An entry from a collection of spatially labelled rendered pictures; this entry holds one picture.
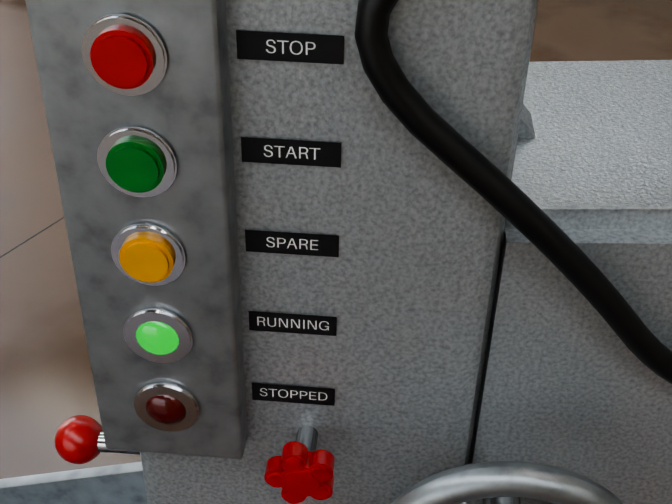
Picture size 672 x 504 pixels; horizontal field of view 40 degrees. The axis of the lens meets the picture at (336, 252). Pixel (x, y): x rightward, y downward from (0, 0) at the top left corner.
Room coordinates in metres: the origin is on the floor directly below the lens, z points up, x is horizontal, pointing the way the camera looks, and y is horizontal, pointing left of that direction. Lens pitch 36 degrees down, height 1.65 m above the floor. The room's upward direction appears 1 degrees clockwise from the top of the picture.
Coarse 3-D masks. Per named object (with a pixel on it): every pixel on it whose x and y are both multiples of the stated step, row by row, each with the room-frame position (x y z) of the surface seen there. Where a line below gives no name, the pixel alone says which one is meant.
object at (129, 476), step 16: (128, 464) 0.55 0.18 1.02; (0, 480) 0.56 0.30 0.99; (16, 480) 0.56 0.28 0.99; (32, 480) 0.55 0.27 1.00; (48, 480) 0.55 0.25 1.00; (64, 480) 0.55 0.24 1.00; (80, 480) 0.55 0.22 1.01; (96, 480) 0.54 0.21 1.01; (112, 480) 0.54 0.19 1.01; (128, 480) 0.54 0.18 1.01; (0, 496) 0.55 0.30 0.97; (16, 496) 0.55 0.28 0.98; (32, 496) 0.55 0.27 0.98; (48, 496) 0.55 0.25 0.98; (64, 496) 0.55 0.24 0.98; (80, 496) 0.55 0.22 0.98; (96, 496) 0.54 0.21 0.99; (112, 496) 0.54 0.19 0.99; (128, 496) 0.54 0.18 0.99; (144, 496) 0.54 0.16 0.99
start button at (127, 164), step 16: (128, 144) 0.35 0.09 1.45; (144, 144) 0.35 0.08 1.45; (112, 160) 0.35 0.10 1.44; (128, 160) 0.35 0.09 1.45; (144, 160) 0.35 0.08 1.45; (160, 160) 0.35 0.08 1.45; (112, 176) 0.35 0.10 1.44; (128, 176) 0.35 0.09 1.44; (144, 176) 0.35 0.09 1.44; (160, 176) 0.35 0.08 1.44
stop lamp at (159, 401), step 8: (152, 400) 0.36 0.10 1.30; (160, 400) 0.36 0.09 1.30; (168, 400) 0.36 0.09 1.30; (176, 400) 0.36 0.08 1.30; (152, 408) 0.35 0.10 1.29; (160, 408) 0.35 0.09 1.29; (168, 408) 0.35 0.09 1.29; (176, 408) 0.35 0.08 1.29; (184, 408) 0.36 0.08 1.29; (152, 416) 0.36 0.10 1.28; (160, 416) 0.35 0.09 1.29; (168, 416) 0.35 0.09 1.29; (176, 416) 0.35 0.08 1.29; (184, 416) 0.36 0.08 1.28; (168, 424) 0.36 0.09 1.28
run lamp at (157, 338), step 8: (144, 328) 0.36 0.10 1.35; (152, 328) 0.36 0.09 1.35; (160, 328) 0.36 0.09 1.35; (168, 328) 0.36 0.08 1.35; (136, 336) 0.36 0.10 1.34; (144, 336) 0.35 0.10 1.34; (152, 336) 0.35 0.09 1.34; (160, 336) 0.35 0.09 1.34; (168, 336) 0.35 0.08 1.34; (176, 336) 0.36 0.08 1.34; (144, 344) 0.35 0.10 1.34; (152, 344) 0.35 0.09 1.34; (160, 344) 0.35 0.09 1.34; (168, 344) 0.35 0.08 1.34; (176, 344) 0.36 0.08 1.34; (152, 352) 0.36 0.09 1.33; (160, 352) 0.35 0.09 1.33; (168, 352) 0.36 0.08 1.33
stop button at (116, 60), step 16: (112, 32) 0.35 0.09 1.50; (128, 32) 0.35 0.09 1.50; (96, 48) 0.35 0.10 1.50; (112, 48) 0.35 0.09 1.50; (128, 48) 0.35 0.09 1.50; (144, 48) 0.35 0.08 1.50; (96, 64) 0.35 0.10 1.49; (112, 64) 0.35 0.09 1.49; (128, 64) 0.35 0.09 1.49; (144, 64) 0.35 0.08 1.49; (112, 80) 0.35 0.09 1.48; (128, 80) 0.35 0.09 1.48; (144, 80) 0.35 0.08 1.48
